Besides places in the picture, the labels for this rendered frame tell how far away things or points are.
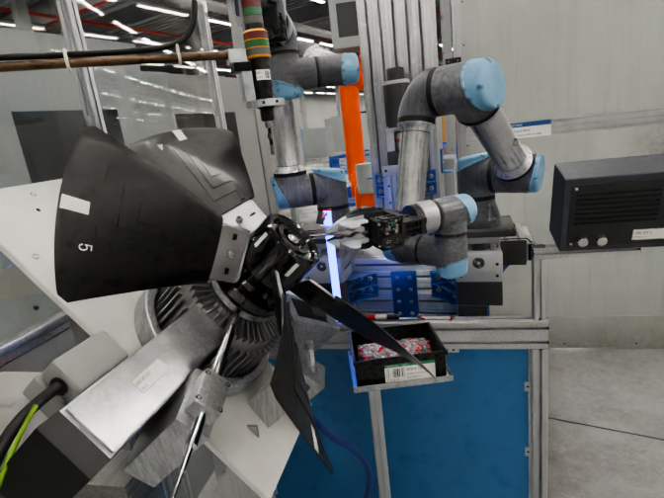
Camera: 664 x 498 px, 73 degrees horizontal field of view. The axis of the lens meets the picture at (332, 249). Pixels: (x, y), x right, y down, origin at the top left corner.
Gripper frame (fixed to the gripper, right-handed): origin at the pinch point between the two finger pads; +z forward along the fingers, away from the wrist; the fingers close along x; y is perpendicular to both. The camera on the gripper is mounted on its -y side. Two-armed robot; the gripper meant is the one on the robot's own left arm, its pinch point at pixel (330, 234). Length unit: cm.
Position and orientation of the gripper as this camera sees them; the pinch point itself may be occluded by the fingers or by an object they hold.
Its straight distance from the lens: 96.1
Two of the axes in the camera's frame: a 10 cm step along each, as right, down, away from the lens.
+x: 0.8, 9.3, 3.5
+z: -9.1, 2.1, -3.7
